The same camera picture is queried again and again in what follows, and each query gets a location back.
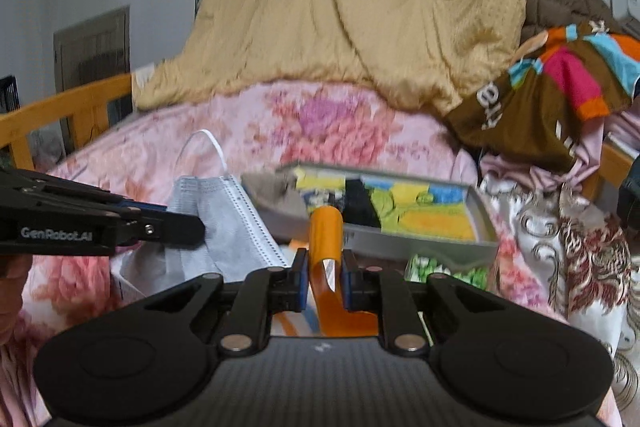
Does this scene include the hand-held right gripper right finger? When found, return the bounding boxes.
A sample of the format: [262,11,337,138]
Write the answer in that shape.
[341,250,502,354]

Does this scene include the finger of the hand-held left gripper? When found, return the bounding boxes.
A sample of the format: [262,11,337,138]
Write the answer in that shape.
[112,196,170,219]
[116,212,207,249]

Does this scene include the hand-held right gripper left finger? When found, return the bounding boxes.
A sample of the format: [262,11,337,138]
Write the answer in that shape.
[142,248,308,353]

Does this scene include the orange plastic handle tool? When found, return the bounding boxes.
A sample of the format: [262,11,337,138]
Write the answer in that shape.
[308,206,381,338]

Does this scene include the grey face mask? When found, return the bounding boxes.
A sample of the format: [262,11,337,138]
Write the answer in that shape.
[122,130,291,293]

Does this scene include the grey box with colourful print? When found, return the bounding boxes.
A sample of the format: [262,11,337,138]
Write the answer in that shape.
[242,163,501,265]

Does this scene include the black sock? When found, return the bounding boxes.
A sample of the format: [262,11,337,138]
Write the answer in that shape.
[344,179,382,229]

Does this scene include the grey sock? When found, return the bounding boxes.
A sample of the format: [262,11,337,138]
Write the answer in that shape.
[242,172,307,219]

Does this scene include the green and white packet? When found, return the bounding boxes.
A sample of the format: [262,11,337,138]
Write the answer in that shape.
[405,254,488,289]

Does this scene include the black crate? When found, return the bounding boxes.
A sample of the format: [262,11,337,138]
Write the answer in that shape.
[0,76,22,114]

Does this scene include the pink floral bed sheet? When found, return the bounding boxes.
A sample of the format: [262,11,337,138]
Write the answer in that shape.
[0,79,571,427]

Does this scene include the grey door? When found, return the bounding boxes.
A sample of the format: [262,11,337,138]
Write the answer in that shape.
[53,6,132,94]

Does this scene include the pale pink cloth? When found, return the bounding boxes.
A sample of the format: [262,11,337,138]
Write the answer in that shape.
[477,107,640,200]

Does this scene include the ornate patterned satin cloth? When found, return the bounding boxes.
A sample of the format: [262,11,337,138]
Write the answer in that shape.
[482,182,640,403]

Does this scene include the brown colourful striped shirt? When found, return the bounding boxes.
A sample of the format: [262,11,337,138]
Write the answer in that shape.
[445,21,640,172]

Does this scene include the yellow blanket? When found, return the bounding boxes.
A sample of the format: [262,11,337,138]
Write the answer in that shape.
[132,0,528,118]

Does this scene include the blue jeans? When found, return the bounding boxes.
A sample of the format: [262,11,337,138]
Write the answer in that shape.
[617,156,640,229]

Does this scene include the wooden bed frame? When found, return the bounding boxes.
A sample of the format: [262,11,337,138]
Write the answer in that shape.
[0,73,133,170]

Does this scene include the wooden bed end rail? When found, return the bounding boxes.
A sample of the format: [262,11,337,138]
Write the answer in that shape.
[582,142,637,204]

